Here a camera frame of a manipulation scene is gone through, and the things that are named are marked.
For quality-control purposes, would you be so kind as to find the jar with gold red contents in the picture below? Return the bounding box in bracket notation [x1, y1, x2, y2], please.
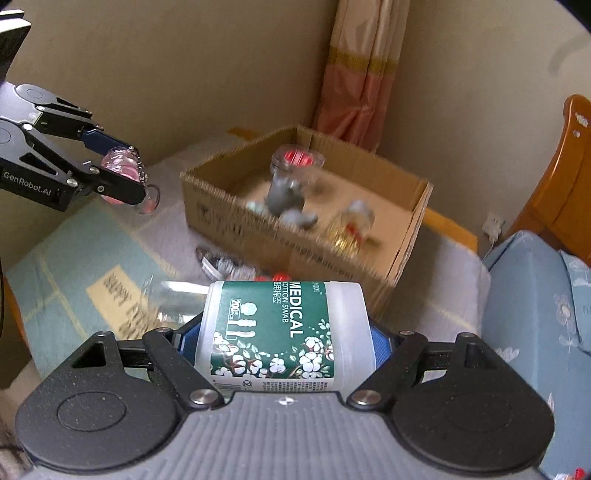
[324, 200, 376, 256]

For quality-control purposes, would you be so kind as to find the pink keychain trinket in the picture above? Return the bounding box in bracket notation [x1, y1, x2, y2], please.
[100, 146, 160, 215]

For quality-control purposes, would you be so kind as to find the teal grey blanket mat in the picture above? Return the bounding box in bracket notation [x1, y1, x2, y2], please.
[7, 135, 491, 401]

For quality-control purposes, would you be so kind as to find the clear jar with red lid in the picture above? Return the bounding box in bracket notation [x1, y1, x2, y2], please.
[270, 144, 325, 189]

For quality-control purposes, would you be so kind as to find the red wooden robot toy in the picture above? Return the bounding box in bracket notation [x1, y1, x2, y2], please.
[254, 272, 291, 282]

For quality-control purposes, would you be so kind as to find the grey animal figurine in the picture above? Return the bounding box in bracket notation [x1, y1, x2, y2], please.
[246, 173, 318, 231]

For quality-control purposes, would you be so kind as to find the clear glass jar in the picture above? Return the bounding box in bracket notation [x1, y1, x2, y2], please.
[141, 276, 209, 328]

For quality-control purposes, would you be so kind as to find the pink beige curtain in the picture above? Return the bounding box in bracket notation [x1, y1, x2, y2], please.
[314, 0, 411, 151]

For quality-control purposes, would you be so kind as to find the white medical cotton swab container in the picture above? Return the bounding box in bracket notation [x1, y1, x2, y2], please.
[194, 281, 378, 397]

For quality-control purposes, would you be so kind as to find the blue floral bedding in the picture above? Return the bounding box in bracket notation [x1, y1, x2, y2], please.
[481, 231, 590, 479]

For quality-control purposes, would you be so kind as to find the brown cardboard box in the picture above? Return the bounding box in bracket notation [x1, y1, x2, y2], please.
[180, 125, 433, 318]

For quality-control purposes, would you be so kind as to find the clear plastic teardrop packet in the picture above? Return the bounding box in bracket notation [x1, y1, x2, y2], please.
[195, 247, 259, 281]

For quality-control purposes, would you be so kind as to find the white wall plug charger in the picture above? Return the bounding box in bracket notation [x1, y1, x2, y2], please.
[482, 212, 505, 245]

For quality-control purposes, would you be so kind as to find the wooden bed headboard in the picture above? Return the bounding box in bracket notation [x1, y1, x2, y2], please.
[508, 94, 591, 263]

